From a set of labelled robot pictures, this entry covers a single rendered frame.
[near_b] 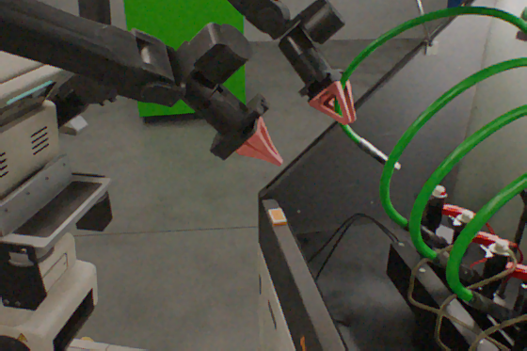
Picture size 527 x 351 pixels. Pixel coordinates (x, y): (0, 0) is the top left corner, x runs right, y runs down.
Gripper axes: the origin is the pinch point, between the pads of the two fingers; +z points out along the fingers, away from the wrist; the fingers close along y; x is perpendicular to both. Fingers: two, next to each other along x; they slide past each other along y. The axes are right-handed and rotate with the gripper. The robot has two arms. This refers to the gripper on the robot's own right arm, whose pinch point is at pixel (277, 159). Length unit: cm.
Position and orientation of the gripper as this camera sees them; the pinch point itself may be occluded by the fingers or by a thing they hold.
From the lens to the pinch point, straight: 69.3
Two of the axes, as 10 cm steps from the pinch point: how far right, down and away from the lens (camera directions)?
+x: 0.5, -4.6, 8.9
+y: 7.0, -6.2, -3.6
